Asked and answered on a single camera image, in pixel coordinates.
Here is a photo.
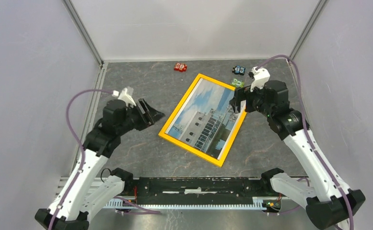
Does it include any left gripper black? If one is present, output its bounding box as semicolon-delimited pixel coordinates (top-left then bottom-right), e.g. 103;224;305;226
117;97;165;135

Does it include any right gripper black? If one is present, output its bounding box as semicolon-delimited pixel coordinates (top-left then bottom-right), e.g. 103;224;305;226
229;81;273;117

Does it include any wooden picture frame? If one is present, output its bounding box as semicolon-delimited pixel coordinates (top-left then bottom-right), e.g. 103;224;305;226
158;73;248;168

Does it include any building photo print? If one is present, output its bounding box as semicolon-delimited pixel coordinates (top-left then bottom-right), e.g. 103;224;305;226
166;78;246;161

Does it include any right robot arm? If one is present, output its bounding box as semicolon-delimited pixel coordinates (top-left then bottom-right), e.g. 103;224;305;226
230;80;366;230

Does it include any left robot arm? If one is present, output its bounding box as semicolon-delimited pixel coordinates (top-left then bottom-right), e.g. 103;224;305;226
35;99;165;230

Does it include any green toy block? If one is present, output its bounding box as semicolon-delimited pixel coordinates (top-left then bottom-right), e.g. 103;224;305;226
231;78;245;88

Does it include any black blue toy block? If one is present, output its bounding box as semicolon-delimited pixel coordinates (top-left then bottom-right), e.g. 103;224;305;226
232;65;246;76

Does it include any red toy block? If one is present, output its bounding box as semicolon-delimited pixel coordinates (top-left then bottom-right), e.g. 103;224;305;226
174;62;187;72

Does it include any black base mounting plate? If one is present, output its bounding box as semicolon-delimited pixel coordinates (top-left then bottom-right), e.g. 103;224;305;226
121;177;280;205

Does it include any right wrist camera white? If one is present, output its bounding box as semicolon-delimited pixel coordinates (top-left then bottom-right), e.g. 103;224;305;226
249;67;270;92

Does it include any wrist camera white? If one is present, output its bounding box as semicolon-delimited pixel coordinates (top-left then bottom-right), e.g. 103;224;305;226
112;86;137;107
249;67;270;92

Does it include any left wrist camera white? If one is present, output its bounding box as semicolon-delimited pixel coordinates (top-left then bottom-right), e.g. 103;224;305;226
112;86;137;107

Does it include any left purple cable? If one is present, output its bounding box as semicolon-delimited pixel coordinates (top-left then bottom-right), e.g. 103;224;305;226
47;89;162;230

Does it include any aluminium rail base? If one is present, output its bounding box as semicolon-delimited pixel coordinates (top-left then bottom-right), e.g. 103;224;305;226
58;177;311;211

